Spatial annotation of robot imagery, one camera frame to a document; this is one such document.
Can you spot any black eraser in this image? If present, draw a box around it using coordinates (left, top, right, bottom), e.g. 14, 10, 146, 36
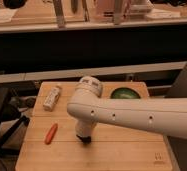
77, 135, 92, 144

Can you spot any wooden cutting board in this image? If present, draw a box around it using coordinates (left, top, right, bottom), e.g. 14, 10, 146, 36
15, 82, 173, 171

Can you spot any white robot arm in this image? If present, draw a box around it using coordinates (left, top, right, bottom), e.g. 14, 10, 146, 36
67, 76, 187, 139

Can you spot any white plastic bottle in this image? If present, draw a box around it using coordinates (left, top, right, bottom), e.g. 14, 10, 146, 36
43, 84, 62, 111

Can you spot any white ceramic cup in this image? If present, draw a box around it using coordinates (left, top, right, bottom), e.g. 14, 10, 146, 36
75, 120, 96, 138

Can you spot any orange carrot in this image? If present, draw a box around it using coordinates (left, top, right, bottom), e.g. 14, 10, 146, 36
45, 123, 58, 145

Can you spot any green bowl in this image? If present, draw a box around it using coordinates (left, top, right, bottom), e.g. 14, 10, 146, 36
110, 87, 141, 99

